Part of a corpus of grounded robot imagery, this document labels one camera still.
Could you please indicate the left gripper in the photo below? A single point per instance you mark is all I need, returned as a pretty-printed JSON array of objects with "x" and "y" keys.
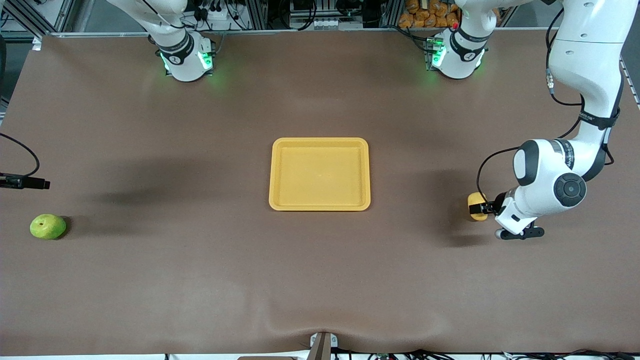
[{"x": 492, "y": 206}]

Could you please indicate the yellow potato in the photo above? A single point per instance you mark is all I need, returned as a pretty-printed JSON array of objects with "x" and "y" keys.
[{"x": 475, "y": 207}]

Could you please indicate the green apple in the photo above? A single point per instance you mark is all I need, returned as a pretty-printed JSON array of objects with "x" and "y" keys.
[{"x": 47, "y": 227}]

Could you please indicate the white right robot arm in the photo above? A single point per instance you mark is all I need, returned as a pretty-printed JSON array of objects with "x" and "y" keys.
[{"x": 185, "y": 65}]

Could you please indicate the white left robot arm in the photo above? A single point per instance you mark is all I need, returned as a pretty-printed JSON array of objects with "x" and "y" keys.
[{"x": 585, "y": 60}]

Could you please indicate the yellow plastic tray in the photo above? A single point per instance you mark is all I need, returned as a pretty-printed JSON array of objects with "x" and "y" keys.
[{"x": 300, "y": 175}]

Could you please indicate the brown table mat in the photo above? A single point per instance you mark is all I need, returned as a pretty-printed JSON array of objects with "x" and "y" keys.
[{"x": 320, "y": 275}]

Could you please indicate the orange snack packet pile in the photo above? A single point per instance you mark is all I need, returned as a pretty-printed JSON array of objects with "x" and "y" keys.
[{"x": 420, "y": 19}]

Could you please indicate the white terminal block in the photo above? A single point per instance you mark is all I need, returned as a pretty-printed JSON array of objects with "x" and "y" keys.
[{"x": 325, "y": 23}]

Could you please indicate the white power strip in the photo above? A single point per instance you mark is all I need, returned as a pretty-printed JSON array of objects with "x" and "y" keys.
[{"x": 220, "y": 22}]

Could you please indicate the aluminium table edge rail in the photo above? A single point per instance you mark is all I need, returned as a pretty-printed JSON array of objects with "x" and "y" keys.
[{"x": 100, "y": 34}]

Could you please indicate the aluminium frame strut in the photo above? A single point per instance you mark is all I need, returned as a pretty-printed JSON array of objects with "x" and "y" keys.
[{"x": 65, "y": 15}]

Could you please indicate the metal clamp bracket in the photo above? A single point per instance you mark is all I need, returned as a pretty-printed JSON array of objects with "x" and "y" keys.
[{"x": 320, "y": 345}]

